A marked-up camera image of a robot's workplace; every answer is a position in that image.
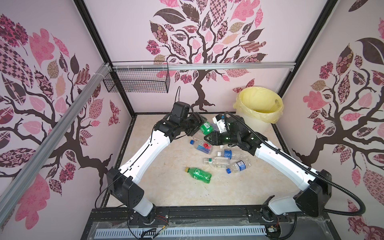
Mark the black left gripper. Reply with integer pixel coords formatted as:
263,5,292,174
179,111,207,136

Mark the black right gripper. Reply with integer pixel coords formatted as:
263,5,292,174
203,130,240,146

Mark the green soda bottle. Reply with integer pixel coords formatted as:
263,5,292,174
185,167,212,184
200,122,214,136

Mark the clear bottle green cap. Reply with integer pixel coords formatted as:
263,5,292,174
203,157,231,168

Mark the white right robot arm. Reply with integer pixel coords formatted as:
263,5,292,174
205,114,332,222

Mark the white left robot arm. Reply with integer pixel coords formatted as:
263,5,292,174
107,113,207,217

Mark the cream bin yellow bag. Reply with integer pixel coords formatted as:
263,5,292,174
233,87,285,133

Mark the bottle blue label white cap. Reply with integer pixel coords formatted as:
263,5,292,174
217,149,246,160

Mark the small bottle blue cap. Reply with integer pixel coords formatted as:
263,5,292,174
226,160,251,174

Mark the Fiji bottle red flower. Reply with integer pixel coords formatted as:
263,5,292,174
190,138,213,155

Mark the white vent strip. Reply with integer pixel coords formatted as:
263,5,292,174
93,226,267,240

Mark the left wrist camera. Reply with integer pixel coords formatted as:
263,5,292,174
171,102,191,119

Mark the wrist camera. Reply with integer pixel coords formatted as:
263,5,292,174
213,114,227,134
171,102,191,119

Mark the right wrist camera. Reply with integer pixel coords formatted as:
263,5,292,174
213,114,227,134

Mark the black wire basket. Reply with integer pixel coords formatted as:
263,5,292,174
103,60,171,94

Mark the aluminium rail back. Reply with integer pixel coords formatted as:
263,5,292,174
113,62,296,71

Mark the aluminium rail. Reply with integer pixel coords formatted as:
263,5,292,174
1,63,111,225
113,62,296,71

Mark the aluminium rail left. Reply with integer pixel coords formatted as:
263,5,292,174
1,63,111,225

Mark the black base frame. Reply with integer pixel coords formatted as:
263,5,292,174
81,205,340,240

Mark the black corrugated cable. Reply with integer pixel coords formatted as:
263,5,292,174
224,111,367,217

